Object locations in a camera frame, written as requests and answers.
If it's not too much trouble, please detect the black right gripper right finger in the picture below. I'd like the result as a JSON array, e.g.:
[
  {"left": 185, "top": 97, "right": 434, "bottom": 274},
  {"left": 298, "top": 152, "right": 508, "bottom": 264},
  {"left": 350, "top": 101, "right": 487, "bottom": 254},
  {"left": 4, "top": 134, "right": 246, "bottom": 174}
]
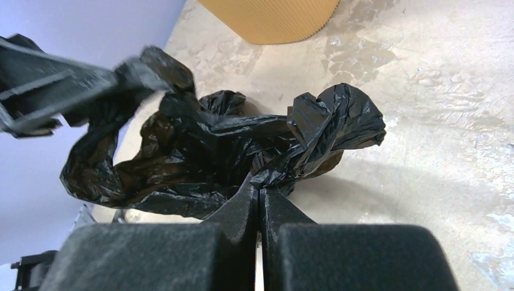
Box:
[{"left": 259, "top": 189, "right": 458, "bottom": 290}]

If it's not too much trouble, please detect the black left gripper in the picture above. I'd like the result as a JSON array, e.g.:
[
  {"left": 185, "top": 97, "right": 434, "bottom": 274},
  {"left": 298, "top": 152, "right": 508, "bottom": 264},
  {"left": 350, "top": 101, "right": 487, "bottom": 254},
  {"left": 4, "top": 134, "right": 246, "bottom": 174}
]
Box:
[{"left": 0, "top": 34, "right": 121, "bottom": 139}]

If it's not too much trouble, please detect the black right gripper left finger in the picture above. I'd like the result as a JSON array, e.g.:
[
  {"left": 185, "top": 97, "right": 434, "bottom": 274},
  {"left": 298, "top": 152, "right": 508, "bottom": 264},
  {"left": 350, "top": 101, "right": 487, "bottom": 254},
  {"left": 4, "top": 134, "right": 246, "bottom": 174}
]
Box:
[{"left": 41, "top": 185, "right": 258, "bottom": 290}]

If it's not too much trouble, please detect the black plastic trash bag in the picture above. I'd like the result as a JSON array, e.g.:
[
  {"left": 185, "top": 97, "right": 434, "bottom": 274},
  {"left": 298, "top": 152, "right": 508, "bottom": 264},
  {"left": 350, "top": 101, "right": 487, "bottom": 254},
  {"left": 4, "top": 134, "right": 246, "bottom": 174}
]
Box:
[{"left": 61, "top": 47, "right": 386, "bottom": 219}]

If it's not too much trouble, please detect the yellow plastic trash bin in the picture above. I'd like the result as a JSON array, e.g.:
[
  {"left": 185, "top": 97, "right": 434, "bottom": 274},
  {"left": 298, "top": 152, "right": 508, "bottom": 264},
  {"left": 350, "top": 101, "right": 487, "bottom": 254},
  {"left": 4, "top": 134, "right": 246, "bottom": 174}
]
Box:
[{"left": 199, "top": 0, "right": 340, "bottom": 45}]

